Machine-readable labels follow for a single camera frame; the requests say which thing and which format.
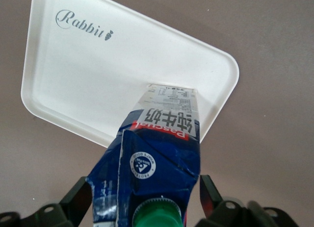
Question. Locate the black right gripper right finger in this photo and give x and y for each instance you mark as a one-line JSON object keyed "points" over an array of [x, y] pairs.
{"points": [[211, 195]]}

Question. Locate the cream rectangular plastic tray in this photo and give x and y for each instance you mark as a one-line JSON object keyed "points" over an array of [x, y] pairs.
{"points": [[98, 70]]}

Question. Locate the blue white milk carton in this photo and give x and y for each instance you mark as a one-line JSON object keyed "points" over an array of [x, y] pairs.
{"points": [[157, 163]]}

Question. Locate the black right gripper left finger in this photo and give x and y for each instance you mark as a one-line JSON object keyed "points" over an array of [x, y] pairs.
{"points": [[76, 200]]}

